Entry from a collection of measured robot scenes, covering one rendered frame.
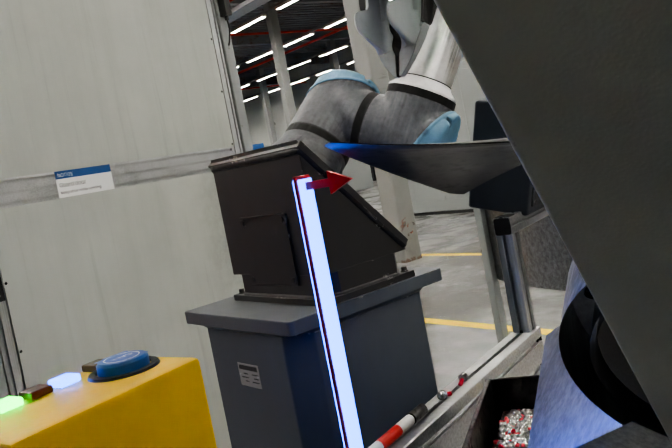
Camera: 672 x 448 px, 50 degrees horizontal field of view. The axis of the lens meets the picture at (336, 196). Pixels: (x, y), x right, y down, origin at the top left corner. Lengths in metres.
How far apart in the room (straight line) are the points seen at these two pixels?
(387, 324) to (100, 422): 0.64
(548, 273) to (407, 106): 1.83
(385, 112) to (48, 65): 1.41
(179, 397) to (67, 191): 1.77
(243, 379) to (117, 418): 0.62
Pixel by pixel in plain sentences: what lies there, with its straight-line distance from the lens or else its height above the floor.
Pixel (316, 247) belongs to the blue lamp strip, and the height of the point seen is 1.12.
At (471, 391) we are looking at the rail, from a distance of 1.03.
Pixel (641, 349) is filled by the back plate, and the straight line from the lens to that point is 0.41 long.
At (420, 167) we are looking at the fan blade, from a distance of 0.70.
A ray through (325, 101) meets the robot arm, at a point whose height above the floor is 1.30.
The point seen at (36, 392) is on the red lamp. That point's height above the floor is 1.08.
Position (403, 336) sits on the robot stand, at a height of 0.92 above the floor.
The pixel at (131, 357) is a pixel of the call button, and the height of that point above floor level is 1.08.
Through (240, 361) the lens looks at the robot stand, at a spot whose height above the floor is 0.92.
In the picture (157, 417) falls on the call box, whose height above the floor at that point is 1.04.
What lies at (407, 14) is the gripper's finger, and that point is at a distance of 0.71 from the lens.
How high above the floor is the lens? 1.20
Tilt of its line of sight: 3 degrees down
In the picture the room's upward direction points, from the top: 11 degrees counter-clockwise
